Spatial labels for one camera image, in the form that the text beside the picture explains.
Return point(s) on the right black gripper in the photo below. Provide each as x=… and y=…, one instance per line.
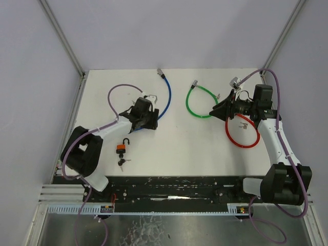
x=230, y=106

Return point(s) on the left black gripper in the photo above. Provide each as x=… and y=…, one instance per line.
x=152, y=119

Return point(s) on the red lock silver keys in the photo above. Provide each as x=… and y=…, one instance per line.
x=243, y=125

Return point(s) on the green cable lock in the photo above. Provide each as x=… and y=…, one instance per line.
x=199, y=100

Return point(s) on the orange black padlock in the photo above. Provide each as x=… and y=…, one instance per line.
x=121, y=148

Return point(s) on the red cable lock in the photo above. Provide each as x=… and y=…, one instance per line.
x=242, y=138

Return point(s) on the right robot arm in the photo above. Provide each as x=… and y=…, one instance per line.
x=287, y=180

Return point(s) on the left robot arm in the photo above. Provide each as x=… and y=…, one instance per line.
x=81, y=154

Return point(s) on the black padlock keys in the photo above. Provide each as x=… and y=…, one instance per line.
x=121, y=162

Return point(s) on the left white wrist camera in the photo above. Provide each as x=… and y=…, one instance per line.
x=152, y=98

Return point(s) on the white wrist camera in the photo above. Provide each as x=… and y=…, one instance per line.
x=152, y=98
x=235, y=83

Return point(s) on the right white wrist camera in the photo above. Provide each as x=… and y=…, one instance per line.
x=235, y=83

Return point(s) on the blue cable lock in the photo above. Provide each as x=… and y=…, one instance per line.
x=154, y=82

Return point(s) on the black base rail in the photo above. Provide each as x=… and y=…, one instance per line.
x=205, y=189

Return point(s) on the right aluminium frame post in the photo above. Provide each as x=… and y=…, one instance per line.
x=284, y=33

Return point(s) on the aluminium frame post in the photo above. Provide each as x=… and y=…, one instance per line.
x=284, y=33
x=61, y=36

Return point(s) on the white slotted cable duct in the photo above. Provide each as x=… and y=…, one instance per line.
x=151, y=208

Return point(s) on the left aluminium frame post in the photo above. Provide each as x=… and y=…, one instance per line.
x=61, y=36

